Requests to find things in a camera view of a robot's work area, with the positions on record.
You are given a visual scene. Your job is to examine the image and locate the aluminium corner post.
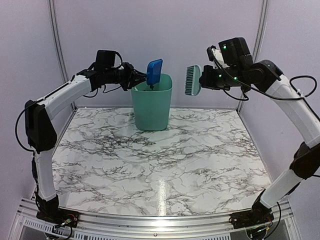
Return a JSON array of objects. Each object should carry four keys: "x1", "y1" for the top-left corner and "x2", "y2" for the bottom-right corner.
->
[
  {"x1": 47, "y1": 0, "x2": 77, "y2": 112},
  {"x1": 236, "y1": 0, "x2": 270, "y2": 113}
]

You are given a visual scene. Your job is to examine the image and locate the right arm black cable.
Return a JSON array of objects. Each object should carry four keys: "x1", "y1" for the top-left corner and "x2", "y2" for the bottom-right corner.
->
[{"x1": 207, "y1": 46, "x2": 320, "y2": 178}]

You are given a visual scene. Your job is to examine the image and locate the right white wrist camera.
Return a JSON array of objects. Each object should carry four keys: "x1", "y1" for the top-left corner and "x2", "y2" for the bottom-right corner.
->
[{"x1": 206, "y1": 45, "x2": 229, "y2": 69}]

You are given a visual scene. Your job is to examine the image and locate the aluminium front frame rail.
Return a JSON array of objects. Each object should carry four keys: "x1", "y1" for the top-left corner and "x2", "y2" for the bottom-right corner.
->
[{"x1": 8, "y1": 198, "x2": 301, "y2": 240}]

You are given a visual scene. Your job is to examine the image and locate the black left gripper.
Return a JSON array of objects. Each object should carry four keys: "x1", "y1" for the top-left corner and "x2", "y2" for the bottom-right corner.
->
[{"x1": 104, "y1": 62, "x2": 146, "y2": 91}]

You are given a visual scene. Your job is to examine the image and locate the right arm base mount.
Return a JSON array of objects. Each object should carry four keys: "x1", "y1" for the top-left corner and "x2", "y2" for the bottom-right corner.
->
[{"x1": 228, "y1": 209, "x2": 275, "y2": 229}]

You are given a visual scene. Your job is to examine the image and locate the right aluminium corner post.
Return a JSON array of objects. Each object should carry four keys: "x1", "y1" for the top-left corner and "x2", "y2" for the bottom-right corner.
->
[{"x1": 236, "y1": 0, "x2": 270, "y2": 113}]

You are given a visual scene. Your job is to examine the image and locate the light green hand brush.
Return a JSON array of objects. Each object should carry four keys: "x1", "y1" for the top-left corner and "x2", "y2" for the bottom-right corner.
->
[{"x1": 184, "y1": 64, "x2": 202, "y2": 96}]

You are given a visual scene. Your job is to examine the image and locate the green plastic waste bin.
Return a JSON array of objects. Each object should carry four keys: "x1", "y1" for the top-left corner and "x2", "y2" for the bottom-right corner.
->
[{"x1": 131, "y1": 73, "x2": 173, "y2": 131}]

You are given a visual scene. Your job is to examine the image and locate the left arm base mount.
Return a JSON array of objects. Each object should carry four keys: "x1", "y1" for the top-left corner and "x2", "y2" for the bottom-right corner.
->
[{"x1": 36, "y1": 208, "x2": 80, "y2": 228}]

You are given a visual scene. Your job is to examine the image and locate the blue plastic dustpan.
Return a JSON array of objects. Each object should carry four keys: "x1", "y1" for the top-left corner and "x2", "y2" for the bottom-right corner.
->
[{"x1": 146, "y1": 59, "x2": 163, "y2": 86}]

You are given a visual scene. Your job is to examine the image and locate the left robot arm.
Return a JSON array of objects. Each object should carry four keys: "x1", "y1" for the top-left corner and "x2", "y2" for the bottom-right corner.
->
[{"x1": 24, "y1": 50, "x2": 149, "y2": 223}]

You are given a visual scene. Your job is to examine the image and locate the left aluminium corner post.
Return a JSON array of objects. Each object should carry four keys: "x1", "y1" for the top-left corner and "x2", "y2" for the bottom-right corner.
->
[{"x1": 47, "y1": 0, "x2": 77, "y2": 112}]

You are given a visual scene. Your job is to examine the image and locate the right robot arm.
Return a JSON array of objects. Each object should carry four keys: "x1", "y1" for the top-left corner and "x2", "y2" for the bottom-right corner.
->
[{"x1": 199, "y1": 37, "x2": 320, "y2": 228}]

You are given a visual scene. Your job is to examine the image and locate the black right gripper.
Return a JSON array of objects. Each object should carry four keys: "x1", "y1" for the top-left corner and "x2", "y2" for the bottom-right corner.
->
[{"x1": 200, "y1": 64, "x2": 248, "y2": 90}]

